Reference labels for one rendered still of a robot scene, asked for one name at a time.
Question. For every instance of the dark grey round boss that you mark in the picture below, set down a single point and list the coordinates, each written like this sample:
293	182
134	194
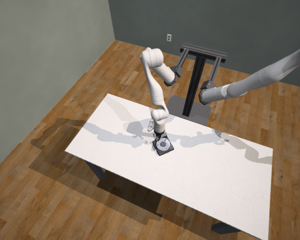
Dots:
163	144

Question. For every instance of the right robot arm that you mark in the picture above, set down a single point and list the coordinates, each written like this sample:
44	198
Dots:
153	58

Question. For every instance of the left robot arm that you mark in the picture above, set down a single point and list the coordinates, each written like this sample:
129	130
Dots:
264	77

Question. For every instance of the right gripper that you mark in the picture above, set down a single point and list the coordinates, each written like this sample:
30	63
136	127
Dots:
158	135

